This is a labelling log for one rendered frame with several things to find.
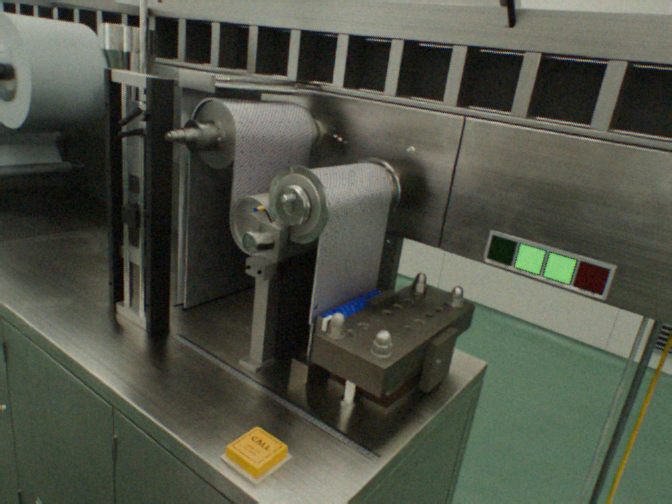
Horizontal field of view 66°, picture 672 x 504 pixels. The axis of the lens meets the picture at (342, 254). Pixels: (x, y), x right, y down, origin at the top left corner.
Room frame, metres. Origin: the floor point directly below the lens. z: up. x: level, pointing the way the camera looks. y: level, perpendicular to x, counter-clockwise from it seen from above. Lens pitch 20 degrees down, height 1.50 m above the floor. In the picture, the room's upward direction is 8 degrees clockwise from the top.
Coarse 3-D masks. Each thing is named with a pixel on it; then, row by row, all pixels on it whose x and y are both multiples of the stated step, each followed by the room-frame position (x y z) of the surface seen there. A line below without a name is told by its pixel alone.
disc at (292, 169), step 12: (288, 168) 0.96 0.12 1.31; (300, 168) 0.94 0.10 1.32; (276, 180) 0.97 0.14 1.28; (312, 180) 0.92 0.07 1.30; (324, 192) 0.91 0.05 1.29; (324, 204) 0.91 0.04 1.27; (276, 216) 0.97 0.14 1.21; (324, 216) 0.90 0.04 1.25; (300, 240) 0.93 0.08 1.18; (312, 240) 0.92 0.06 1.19
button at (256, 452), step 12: (252, 432) 0.69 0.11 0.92; (264, 432) 0.70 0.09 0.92; (240, 444) 0.66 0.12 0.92; (252, 444) 0.67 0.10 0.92; (264, 444) 0.67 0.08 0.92; (276, 444) 0.67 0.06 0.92; (228, 456) 0.65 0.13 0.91; (240, 456) 0.64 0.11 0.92; (252, 456) 0.64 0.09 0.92; (264, 456) 0.64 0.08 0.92; (276, 456) 0.65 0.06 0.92; (252, 468) 0.62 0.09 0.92; (264, 468) 0.63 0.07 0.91
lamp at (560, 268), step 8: (552, 256) 0.99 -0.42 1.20; (560, 256) 0.98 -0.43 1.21; (552, 264) 0.99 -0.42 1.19; (560, 264) 0.98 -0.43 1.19; (568, 264) 0.97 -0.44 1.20; (552, 272) 0.98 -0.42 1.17; (560, 272) 0.98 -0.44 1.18; (568, 272) 0.97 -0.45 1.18; (560, 280) 0.97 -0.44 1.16; (568, 280) 0.97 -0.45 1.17
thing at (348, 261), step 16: (368, 224) 1.04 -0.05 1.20; (384, 224) 1.10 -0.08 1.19; (320, 240) 0.91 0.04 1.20; (336, 240) 0.95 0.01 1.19; (352, 240) 1.00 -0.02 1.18; (368, 240) 1.05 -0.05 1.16; (320, 256) 0.92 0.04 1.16; (336, 256) 0.96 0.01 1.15; (352, 256) 1.01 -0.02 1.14; (368, 256) 1.06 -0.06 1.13; (320, 272) 0.92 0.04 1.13; (336, 272) 0.97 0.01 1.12; (352, 272) 1.01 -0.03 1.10; (368, 272) 1.07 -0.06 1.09; (320, 288) 0.93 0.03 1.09; (336, 288) 0.97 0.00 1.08; (352, 288) 1.02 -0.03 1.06; (368, 288) 1.08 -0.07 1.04; (320, 304) 0.93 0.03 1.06; (336, 304) 0.98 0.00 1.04
